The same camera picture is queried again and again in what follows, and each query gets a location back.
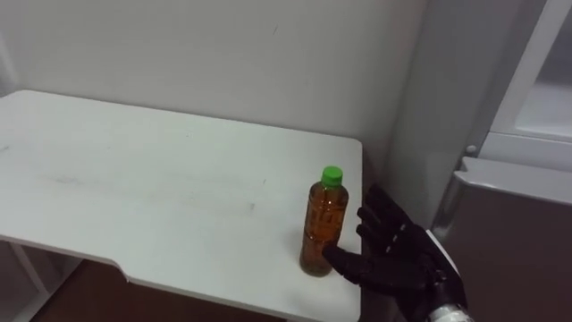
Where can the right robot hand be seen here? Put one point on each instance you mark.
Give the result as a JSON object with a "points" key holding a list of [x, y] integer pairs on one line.
{"points": [[402, 264]]}

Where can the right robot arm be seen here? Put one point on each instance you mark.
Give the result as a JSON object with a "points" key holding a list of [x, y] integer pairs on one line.
{"points": [[449, 314]]}

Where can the amber drink bottle green cap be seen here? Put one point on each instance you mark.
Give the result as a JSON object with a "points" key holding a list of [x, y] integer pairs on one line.
{"points": [[322, 223]]}

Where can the grey fridge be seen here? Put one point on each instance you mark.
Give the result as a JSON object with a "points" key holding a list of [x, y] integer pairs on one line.
{"points": [[505, 156]]}

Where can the white desk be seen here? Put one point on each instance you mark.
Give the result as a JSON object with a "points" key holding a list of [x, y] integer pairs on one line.
{"points": [[170, 197]]}

